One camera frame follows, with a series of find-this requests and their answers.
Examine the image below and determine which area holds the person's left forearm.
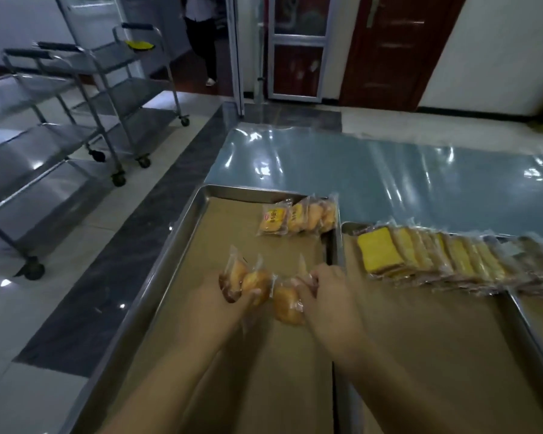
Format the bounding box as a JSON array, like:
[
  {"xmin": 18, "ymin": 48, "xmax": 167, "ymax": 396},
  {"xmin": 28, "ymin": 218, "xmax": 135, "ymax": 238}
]
[{"xmin": 97, "ymin": 330, "xmax": 254, "ymax": 434}]

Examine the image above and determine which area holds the bun packet with red label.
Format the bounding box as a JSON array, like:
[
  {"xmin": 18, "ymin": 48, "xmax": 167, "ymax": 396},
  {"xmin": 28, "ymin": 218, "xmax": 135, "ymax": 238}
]
[{"xmin": 257, "ymin": 202, "xmax": 294, "ymax": 237}]

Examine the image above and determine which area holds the steel three-shelf trolley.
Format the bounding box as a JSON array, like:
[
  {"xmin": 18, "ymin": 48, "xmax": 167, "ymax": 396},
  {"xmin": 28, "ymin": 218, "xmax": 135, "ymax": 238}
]
[
  {"xmin": 0, "ymin": 47, "xmax": 128, "ymax": 281},
  {"xmin": 34, "ymin": 22, "xmax": 191, "ymax": 170}
]

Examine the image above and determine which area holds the aluminium framed glass door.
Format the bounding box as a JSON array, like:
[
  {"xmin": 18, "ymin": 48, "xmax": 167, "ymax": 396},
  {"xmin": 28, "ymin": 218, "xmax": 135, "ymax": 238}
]
[{"xmin": 265, "ymin": 0, "xmax": 338, "ymax": 103}]

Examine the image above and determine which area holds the person's right hand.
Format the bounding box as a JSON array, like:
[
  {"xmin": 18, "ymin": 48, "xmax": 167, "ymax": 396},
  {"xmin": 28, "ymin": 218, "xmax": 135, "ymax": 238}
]
[{"xmin": 294, "ymin": 264, "xmax": 368, "ymax": 358}]

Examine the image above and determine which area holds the clear plastic table cover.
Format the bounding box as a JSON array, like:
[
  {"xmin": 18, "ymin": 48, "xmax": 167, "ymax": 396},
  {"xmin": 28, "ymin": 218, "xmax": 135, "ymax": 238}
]
[{"xmin": 204, "ymin": 124, "xmax": 543, "ymax": 245}]

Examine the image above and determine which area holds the steel baking tray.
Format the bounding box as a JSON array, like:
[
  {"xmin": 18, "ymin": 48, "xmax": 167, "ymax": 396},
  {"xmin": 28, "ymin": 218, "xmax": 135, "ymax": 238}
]
[
  {"xmin": 507, "ymin": 235, "xmax": 543, "ymax": 387},
  {"xmin": 61, "ymin": 184, "xmax": 345, "ymax": 434},
  {"xmin": 335, "ymin": 221, "xmax": 543, "ymax": 434}
]

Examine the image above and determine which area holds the person's right forearm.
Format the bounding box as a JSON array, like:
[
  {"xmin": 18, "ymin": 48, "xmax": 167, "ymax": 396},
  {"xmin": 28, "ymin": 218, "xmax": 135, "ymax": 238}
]
[{"xmin": 330, "ymin": 332, "xmax": 496, "ymax": 434}]

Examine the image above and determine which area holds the person's left hand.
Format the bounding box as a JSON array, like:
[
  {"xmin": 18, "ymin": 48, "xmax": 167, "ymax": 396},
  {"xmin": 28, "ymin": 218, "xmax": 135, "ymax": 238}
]
[{"xmin": 185, "ymin": 276, "xmax": 263, "ymax": 354}]

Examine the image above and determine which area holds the golden bread bun packet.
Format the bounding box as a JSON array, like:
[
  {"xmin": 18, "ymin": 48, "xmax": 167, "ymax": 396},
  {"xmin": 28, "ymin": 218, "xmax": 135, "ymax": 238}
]
[
  {"xmin": 271, "ymin": 280, "xmax": 308, "ymax": 327},
  {"xmin": 319, "ymin": 193, "xmax": 340, "ymax": 233},
  {"xmin": 286, "ymin": 199, "xmax": 311, "ymax": 234},
  {"xmin": 304, "ymin": 196, "xmax": 326, "ymax": 233},
  {"xmin": 218, "ymin": 246, "xmax": 249, "ymax": 304},
  {"xmin": 241, "ymin": 255, "xmax": 275, "ymax": 308}
]

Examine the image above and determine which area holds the dark brown wooden door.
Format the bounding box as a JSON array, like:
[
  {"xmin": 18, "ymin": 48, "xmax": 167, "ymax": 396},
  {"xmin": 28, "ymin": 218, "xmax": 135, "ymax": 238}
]
[{"xmin": 339, "ymin": 0, "xmax": 469, "ymax": 112}]

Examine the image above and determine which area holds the white door frame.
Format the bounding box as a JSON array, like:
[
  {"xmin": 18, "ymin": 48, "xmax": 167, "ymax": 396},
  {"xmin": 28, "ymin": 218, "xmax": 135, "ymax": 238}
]
[{"xmin": 224, "ymin": 0, "xmax": 246, "ymax": 117}]

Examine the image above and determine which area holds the row of yellow toast packets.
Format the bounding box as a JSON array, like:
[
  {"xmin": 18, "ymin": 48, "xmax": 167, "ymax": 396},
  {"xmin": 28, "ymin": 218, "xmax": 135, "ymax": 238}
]
[{"xmin": 355, "ymin": 221, "xmax": 543, "ymax": 299}]

